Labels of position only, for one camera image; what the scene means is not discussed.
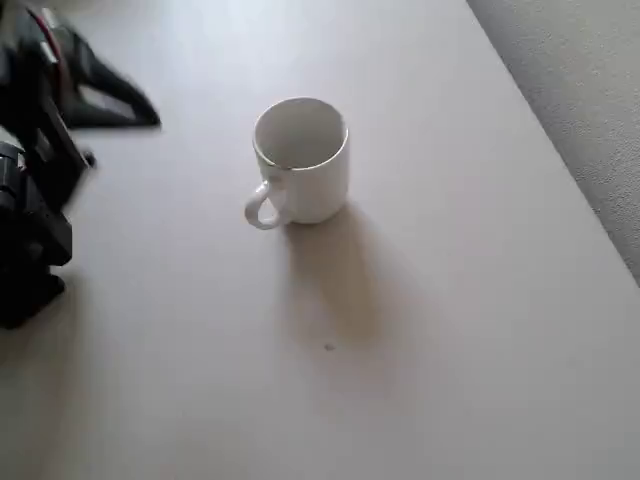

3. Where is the white ceramic mug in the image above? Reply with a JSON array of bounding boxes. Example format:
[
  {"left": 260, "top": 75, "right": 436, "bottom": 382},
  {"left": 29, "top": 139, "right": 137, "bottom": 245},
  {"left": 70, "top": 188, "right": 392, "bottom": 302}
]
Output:
[{"left": 243, "top": 96, "right": 350, "bottom": 232}]

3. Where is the red cable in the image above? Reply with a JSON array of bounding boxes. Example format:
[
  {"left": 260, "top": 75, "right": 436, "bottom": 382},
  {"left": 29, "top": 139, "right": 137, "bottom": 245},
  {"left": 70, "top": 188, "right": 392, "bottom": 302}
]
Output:
[{"left": 27, "top": 7, "right": 71, "bottom": 94}]

